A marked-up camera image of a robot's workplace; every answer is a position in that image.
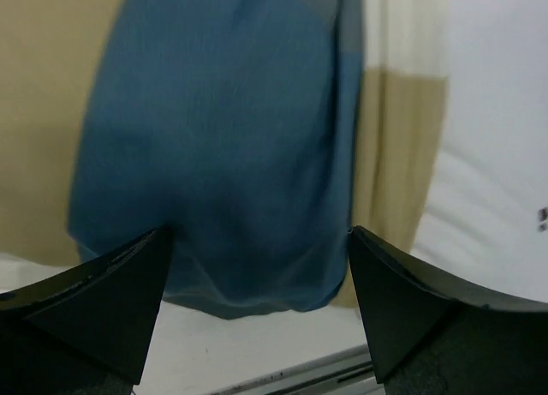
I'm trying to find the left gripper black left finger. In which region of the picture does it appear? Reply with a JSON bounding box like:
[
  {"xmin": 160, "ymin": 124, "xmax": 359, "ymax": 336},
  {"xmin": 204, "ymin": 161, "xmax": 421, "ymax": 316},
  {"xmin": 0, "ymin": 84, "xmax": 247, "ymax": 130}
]
[{"xmin": 1, "ymin": 228, "xmax": 172, "ymax": 386}]

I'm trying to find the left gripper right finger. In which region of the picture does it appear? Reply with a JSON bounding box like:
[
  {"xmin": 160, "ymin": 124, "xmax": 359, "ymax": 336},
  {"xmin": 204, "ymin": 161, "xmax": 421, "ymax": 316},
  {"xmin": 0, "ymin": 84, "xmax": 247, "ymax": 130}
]
[{"xmin": 348, "ymin": 226, "xmax": 547, "ymax": 385}]

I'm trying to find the blue beige checked pillowcase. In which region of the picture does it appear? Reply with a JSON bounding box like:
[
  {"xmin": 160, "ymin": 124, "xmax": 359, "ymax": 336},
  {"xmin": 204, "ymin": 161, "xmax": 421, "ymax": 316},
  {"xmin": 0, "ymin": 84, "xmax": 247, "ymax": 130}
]
[{"xmin": 1, "ymin": 0, "xmax": 449, "ymax": 319}]

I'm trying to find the white pillow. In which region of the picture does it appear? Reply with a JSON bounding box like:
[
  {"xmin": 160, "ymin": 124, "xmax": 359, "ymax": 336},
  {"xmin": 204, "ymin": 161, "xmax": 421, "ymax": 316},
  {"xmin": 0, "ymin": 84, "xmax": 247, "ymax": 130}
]
[{"xmin": 413, "ymin": 0, "xmax": 547, "ymax": 302}]

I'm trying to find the aluminium mounting rail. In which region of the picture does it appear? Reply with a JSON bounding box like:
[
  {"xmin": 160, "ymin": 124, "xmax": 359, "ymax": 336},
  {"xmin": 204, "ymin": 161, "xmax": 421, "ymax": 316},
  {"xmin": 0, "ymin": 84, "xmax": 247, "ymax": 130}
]
[{"xmin": 216, "ymin": 345, "xmax": 384, "ymax": 395}]

